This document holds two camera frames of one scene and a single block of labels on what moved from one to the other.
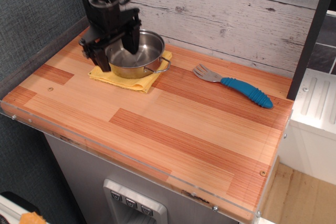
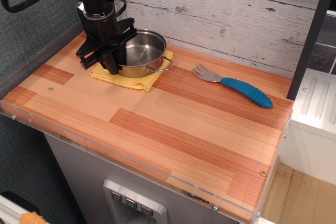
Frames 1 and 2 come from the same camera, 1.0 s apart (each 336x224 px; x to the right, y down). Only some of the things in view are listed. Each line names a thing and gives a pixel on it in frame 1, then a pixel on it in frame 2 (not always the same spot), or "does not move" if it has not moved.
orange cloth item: [32, 217] does not move
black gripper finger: [130, 40] to [122, 53]
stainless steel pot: [124, 64] does not move
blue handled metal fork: [245, 88] does not move
